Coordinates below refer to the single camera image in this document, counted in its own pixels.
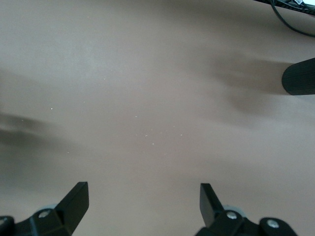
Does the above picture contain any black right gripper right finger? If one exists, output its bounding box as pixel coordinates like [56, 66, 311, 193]
[194, 182, 299, 236]

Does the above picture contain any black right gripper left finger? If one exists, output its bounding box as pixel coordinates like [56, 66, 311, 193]
[0, 181, 90, 236]

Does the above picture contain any black ribbed cylinder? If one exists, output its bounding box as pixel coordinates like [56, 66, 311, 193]
[281, 58, 315, 96]

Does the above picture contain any thin black looped cable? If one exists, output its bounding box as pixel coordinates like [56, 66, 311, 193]
[270, 0, 315, 38]

